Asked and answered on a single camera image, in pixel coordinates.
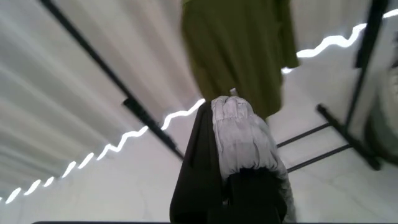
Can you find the white curtain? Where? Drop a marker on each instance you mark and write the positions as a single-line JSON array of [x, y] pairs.
[[77, 109]]

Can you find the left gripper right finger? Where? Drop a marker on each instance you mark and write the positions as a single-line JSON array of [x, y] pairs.
[[252, 196]]

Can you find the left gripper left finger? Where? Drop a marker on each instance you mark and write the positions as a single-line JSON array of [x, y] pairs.
[[196, 186]]

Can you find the black clothes rack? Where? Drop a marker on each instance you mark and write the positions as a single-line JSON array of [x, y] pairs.
[[93, 59]]

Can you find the green long-sleeved shirt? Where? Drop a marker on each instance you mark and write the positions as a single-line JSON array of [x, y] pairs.
[[236, 46]]

